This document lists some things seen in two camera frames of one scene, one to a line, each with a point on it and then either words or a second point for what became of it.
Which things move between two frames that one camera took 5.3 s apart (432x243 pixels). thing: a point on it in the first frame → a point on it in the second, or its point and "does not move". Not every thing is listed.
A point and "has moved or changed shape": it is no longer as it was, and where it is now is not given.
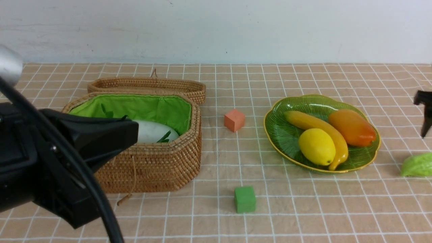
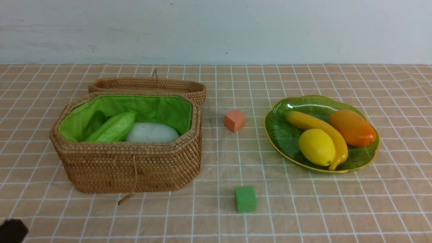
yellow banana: x=304 y=121 does not move
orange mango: x=355 y=129 does not move
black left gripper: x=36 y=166 → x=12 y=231
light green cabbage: x=420 y=165 has moved or changed shape
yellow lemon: x=317 y=146 does not move
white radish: x=152 y=132 does not move
